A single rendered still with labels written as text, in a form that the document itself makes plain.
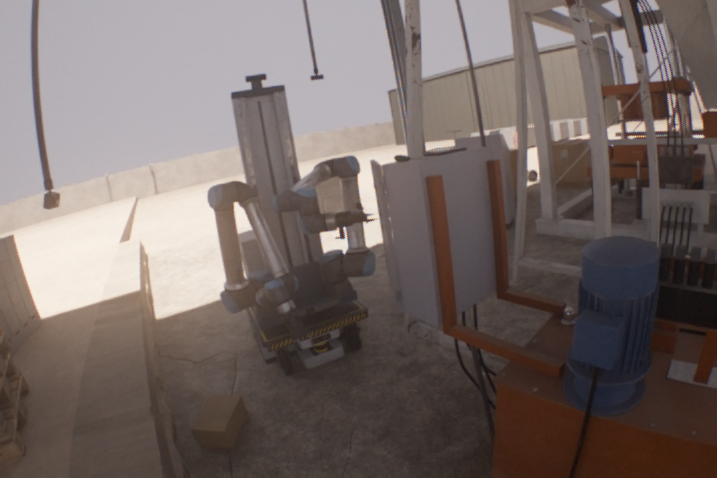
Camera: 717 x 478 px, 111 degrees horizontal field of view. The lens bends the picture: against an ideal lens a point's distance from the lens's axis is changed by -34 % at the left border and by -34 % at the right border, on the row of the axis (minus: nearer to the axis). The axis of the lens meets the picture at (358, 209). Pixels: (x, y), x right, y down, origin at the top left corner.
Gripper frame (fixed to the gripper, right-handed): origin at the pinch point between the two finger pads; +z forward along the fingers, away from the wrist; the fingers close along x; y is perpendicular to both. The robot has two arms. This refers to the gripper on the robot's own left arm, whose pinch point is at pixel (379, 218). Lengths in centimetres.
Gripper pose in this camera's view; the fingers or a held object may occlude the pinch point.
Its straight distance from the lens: 175.3
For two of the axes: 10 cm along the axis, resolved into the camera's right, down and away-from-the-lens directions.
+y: -1.7, -9.7, -1.9
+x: -0.2, -1.8, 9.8
